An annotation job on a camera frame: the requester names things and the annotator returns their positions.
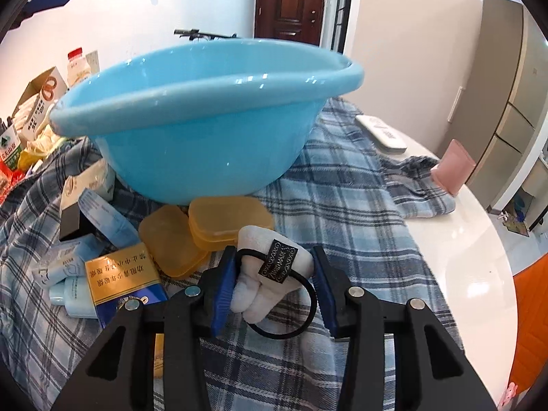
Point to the pink toy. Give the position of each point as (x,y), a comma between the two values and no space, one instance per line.
(509,396)

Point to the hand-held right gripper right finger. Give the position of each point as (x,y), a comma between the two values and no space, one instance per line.
(323,287)

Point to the open cardboard box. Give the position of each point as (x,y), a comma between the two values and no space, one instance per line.
(40,94)

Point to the light blue tissue packet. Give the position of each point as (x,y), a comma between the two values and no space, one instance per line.
(64,261)
(72,304)
(107,222)

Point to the black and white box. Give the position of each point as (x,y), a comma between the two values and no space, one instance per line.
(70,218)

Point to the orange plastic box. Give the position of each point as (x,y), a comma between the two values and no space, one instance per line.
(231,218)

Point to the white cabinet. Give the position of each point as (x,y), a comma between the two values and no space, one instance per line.
(535,180)

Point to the crumpled white tissue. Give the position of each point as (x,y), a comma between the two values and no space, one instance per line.
(43,141)

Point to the pink cup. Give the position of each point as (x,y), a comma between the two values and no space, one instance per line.
(454,169)

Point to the yellow plastic bag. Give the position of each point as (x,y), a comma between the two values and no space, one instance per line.
(28,160)

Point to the white remote control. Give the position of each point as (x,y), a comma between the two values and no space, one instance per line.
(381,132)

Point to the brown entrance door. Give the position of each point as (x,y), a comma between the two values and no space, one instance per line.
(291,4)

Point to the gold and blue cigarette box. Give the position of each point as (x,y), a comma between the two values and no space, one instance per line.
(124,282)

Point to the white wall fixture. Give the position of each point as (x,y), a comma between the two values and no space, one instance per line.
(456,105)

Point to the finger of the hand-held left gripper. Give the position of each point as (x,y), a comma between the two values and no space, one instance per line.
(47,0)

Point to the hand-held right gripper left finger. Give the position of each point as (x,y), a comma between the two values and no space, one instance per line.
(224,282)

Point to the light blue plastic basin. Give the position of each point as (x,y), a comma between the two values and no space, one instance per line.
(205,137)

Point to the cut bottle with green label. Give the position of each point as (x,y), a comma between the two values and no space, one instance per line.
(10,150)

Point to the orange translucent soap box lid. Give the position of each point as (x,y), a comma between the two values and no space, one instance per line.
(171,239)

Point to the red capped milk bottle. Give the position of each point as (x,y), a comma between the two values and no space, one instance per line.
(79,68)

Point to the blue plaid shirt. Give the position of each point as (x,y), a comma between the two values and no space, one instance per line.
(342,205)

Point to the black framed glass door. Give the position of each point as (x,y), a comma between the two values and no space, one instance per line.
(342,0)

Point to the beige refrigerator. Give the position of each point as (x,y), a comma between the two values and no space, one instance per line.
(509,94)

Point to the red snack bag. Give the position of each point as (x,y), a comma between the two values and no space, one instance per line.
(6,184)

